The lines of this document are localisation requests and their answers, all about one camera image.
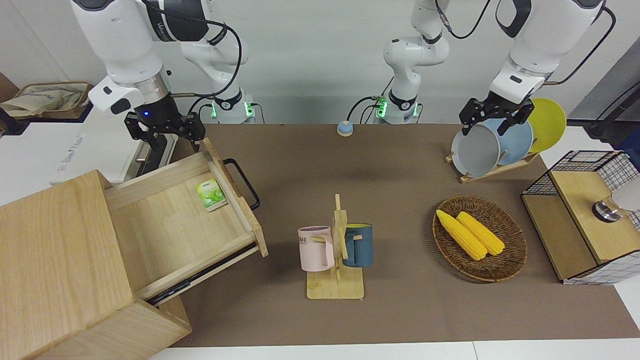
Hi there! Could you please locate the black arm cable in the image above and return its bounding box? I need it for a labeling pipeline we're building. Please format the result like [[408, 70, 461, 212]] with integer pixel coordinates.
[[434, 0, 617, 87], [142, 0, 251, 118]]

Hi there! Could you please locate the wooden plate rack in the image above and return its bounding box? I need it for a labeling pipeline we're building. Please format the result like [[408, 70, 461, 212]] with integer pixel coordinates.
[[445, 151, 541, 184]]

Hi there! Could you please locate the wooden mug rack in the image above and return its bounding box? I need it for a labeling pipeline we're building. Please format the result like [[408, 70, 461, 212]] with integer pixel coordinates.
[[306, 194, 366, 301]]

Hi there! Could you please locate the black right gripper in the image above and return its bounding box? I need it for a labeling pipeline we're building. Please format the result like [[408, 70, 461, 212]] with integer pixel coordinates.
[[124, 92, 207, 153]]

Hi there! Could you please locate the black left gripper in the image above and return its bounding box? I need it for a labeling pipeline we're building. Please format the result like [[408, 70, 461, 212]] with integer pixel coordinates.
[[459, 90, 535, 137]]

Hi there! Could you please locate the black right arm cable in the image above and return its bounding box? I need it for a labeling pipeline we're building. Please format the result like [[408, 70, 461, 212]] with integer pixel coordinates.
[[142, 0, 251, 118]]

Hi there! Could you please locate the green tea bag packet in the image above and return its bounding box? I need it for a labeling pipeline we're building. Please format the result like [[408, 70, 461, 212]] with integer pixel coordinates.
[[195, 178, 229, 212]]

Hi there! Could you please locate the black stand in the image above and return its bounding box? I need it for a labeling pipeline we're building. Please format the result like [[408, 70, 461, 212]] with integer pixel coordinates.
[[565, 85, 640, 151]]

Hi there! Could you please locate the light wooden cabinet box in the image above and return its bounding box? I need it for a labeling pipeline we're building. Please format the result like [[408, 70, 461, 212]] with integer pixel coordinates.
[[0, 170, 192, 360]]

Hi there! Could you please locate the white bulb with metal base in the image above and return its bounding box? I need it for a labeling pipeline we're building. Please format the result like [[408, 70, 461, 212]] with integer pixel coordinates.
[[592, 175, 640, 223]]

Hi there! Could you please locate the grey plate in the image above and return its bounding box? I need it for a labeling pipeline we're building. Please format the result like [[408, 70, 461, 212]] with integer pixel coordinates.
[[451, 124, 502, 179]]

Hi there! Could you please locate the yellow corn cob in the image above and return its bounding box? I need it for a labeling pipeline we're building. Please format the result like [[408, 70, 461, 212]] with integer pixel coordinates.
[[456, 211, 506, 256], [435, 209, 488, 261]]

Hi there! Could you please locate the light blue plate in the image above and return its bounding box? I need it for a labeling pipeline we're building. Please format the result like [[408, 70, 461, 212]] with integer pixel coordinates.
[[484, 117, 535, 167]]

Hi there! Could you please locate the wire box with wooden lid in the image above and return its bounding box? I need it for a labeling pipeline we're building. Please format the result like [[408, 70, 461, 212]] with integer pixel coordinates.
[[521, 150, 640, 286]]

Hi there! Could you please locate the black metal drawer handle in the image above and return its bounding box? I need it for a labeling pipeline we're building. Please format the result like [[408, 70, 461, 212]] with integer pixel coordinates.
[[222, 158, 261, 211]]

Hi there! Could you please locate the dark blue mug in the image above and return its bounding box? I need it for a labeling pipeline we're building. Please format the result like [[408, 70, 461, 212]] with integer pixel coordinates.
[[342, 223, 374, 268]]

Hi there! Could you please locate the brown table mat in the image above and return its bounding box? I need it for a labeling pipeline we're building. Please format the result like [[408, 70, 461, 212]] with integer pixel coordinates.
[[170, 123, 640, 348]]

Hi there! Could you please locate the pink mug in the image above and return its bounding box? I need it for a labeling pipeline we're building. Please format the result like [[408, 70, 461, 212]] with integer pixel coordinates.
[[297, 226, 336, 272]]

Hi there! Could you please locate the brown wicker basket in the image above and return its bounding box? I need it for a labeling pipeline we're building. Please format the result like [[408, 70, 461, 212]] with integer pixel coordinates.
[[432, 195, 528, 283]]

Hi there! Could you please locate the black left base cable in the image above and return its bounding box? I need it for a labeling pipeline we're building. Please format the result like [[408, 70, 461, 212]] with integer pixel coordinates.
[[346, 75, 397, 125]]

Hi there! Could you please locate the beige paper bag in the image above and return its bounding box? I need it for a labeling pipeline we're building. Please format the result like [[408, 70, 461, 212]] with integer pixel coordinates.
[[0, 81, 96, 121]]

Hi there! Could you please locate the white toaster oven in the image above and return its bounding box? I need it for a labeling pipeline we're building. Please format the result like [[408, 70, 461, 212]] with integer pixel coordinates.
[[49, 119, 179, 186]]

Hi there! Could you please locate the light wooden drawer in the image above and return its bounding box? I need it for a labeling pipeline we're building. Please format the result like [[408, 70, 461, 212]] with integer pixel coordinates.
[[104, 137, 269, 306]]

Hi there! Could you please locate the yellow plate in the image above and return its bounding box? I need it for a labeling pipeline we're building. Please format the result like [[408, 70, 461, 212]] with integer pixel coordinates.
[[527, 98, 567, 154]]

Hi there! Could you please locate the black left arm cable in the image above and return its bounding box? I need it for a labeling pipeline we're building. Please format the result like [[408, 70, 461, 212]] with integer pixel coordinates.
[[434, 0, 617, 87]]

